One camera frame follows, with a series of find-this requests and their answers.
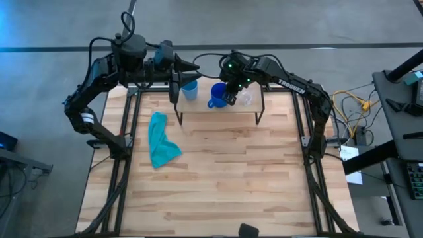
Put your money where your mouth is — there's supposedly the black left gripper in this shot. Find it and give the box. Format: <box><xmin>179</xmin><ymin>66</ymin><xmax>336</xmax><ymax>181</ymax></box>
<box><xmin>150</xmin><ymin>54</ymin><xmax>203</xmax><ymax>104</ymax></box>

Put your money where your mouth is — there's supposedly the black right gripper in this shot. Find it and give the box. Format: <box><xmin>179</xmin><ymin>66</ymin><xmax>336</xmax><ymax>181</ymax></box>
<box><xmin>218</xmin><ymin>51</ymin><xmax>262</xmax><ymax>107</ymax></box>

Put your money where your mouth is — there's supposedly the blue plastic mug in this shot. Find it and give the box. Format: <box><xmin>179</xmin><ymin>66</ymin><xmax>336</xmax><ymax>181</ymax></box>
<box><xmin>207</xmin><ymin>82</ymin><xmax>229</xmax><ymax>110</ymax></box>

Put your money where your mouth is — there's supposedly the light blue mug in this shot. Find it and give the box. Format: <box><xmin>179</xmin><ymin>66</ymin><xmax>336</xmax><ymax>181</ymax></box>
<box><xmin>180</xmin><ymin>79</ymin><xmax>200</xmax><ymax>102</ymax></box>

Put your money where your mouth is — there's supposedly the clear plastic cup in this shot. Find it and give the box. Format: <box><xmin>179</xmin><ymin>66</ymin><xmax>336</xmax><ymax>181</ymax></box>
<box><xmin>238</xmin><ymin>88</ymin><xmax>254</xmax><ymax>107</ymax></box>

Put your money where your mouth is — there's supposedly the teal cloth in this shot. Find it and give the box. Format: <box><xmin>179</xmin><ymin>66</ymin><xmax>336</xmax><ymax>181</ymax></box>
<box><xmin>147</xmin><ymin>111</ymin><xmax>184</xmax><ymax>170</ymax></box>

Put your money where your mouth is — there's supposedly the white paper sheet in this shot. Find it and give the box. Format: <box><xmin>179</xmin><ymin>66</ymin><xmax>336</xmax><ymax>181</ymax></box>
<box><xmin>339</xmin><ymin>144</ymin><xmax>364</xmax><ymax>186</ymax></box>

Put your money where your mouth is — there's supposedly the black metal pole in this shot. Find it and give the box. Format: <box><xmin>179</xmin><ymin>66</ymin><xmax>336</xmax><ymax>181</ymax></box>
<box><xmin>385</xmin><ymin>48</ymin><xmax>423</xmax><ymax>83</ymax></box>
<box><xmin>342</xmin><ymin>139</ymin><xmax>399</xmax><ymax>175</ymax></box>

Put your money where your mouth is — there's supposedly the black tool on desk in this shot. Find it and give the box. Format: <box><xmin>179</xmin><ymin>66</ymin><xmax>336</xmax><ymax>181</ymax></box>
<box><xmin>385</xmin><ymin>97</ymin><xmax>423</xmax><ymax>117</ymax></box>

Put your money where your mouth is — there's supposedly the grey side desk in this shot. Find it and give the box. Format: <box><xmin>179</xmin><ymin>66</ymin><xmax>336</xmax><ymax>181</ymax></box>
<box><xmin>371</xmin><ymin>69</ymin><xmax>423</xmax><ymax>238</ymax></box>

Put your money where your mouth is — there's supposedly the teal box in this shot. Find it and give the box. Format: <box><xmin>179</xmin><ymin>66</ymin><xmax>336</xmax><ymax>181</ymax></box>
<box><xmin>404</xmin><ymin>70</ymin><xmax>423</xmax><ymax>86</ymax></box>

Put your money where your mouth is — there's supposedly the grey metal desk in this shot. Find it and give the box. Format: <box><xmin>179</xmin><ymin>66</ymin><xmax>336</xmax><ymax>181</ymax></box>
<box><xmin>0</xmin><ymin>147</ymin><xmax>54</xmax><ymax>238</ymax></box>

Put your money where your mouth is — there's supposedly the black device with blue light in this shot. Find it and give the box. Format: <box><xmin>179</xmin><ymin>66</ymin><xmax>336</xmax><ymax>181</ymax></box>
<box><xmin>0</xmin><ymin>131</ymin><xmax>19</xmax><ymax>152</ymax></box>

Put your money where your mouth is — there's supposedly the black keyboard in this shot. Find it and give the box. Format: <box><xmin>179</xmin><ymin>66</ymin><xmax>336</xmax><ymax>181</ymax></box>
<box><xmin>405</xmin><ymin>161</ymin><xmax>423</xmax><ymax>201</ymax></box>

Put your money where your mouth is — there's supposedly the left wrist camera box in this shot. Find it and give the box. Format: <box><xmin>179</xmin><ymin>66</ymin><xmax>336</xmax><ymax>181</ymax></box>
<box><xmin>153</xmin><ymin>40</ymin><xmax>175</xmax><ymax>69</ymax></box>

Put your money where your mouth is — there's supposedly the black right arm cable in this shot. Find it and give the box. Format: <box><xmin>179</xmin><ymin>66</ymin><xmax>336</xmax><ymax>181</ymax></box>
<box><xmin>192</xmin><ymin>52</ymin><xmax>232</xmax><ymax>80</ymax></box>

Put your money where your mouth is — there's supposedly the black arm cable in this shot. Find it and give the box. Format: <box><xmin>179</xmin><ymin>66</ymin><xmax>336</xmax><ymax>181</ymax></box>
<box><xmin>192</xmin><ymin>52</ymin><xmax>232</xmax><ymax>80</ymax></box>
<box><xmin>120</xmin><ymin>11</ymin><xmax>137</xmax><ymax>44</ymax></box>

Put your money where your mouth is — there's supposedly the wooden shelf with black frame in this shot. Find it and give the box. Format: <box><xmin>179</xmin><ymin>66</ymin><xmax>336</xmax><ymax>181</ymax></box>
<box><xmin>173</xmin><ymin>77</ymin><xmax>266</xmax><ymax>126</ymax></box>

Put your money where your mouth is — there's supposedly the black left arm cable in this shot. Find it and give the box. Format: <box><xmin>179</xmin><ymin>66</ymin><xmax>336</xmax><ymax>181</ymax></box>
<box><xmin>120</xmin><ymin>11</ymin><xmax>137</xmax><ymax>44</ymax></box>

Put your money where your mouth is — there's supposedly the black table-level camera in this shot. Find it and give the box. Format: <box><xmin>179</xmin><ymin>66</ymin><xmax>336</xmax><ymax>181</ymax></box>
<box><xmin>237</xmin><ymin>223</ymin><xmax>260</xmax><ymax>238</ymax></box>

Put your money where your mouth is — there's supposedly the yellow cable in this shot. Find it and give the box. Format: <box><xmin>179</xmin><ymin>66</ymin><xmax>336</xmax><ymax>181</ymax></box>
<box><xmin>331</xmin><ymin>89</ymin><xmax>373</xmax><ymax>139</ymax></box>

